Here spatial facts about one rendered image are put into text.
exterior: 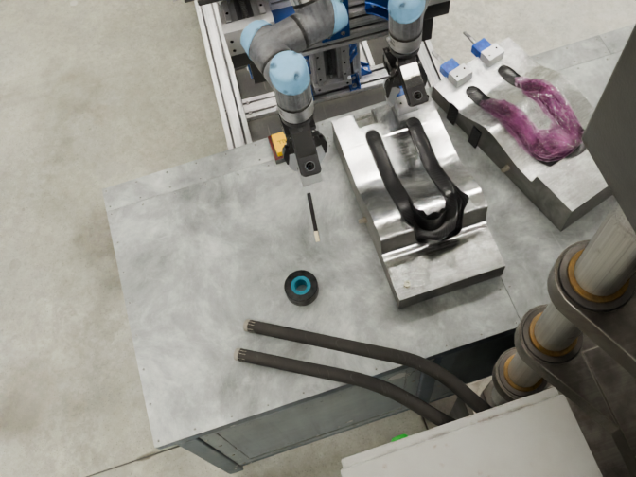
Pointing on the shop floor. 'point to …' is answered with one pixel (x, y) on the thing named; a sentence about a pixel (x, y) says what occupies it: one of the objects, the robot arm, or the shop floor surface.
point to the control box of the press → (488, 445)
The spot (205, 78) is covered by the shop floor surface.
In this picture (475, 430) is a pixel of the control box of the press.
